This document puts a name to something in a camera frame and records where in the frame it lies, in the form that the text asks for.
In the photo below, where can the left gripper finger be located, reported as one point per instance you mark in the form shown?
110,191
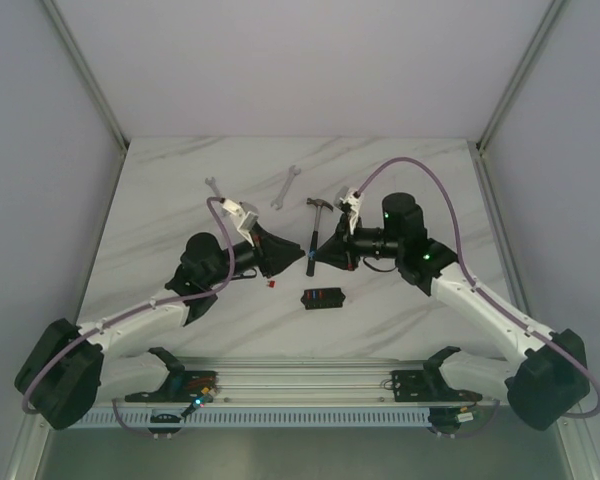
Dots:
278,263
275,245

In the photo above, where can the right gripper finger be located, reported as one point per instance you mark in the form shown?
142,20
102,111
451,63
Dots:
336,245
338,259

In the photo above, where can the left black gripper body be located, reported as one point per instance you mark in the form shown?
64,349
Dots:
261,251

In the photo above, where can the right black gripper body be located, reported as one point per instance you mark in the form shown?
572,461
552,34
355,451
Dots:
365,242

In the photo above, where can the black fuse box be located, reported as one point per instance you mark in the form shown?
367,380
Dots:
323,298

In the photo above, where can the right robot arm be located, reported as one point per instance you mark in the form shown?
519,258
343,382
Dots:
542,373

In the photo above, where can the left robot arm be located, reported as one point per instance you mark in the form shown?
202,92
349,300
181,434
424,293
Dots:
73,367

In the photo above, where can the right silver wrench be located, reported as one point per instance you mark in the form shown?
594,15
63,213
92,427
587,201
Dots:
278,202

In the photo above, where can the silver wrench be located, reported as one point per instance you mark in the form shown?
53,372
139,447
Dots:
278,202
215,192

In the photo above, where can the left silver wrench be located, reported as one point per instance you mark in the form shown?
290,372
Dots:
215,192

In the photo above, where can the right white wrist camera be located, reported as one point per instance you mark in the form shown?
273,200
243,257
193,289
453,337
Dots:
349,201

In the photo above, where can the black handled claw hammer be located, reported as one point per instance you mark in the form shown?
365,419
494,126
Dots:
319,205

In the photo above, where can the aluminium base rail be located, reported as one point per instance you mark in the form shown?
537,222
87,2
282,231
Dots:
300,382

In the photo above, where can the right aluminium frame post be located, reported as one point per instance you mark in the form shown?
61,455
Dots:
523,70

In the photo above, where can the aluminium frame post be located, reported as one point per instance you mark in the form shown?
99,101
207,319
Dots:
85,73
523,70

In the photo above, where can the grey slotted cable duct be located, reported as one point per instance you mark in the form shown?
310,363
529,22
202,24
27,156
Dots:
254,417

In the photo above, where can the left aluminium frame post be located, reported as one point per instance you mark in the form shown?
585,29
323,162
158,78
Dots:
85,73

